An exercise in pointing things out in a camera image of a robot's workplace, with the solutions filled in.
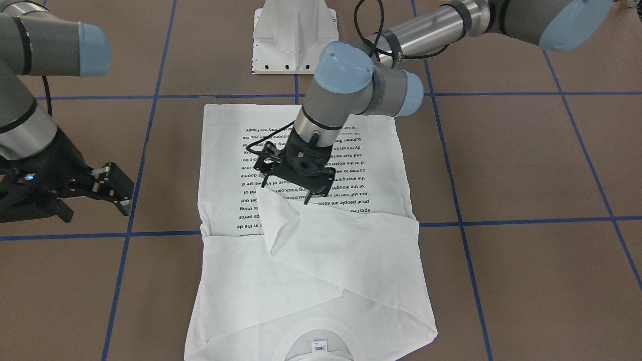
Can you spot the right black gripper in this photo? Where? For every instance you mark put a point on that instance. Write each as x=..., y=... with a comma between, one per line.
x=56, y=156

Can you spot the white printed long-sleeve shirt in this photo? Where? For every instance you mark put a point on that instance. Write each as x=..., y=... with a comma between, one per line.
x=339, y=278

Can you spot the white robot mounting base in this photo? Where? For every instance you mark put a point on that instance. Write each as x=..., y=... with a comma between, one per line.
x=289, y=36

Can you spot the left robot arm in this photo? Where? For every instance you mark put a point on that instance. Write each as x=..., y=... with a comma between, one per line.
x=366, y=79

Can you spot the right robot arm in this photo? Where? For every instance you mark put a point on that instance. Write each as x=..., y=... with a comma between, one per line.
x=37, y=44

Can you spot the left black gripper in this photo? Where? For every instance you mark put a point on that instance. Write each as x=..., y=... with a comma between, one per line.
x=271, y=157

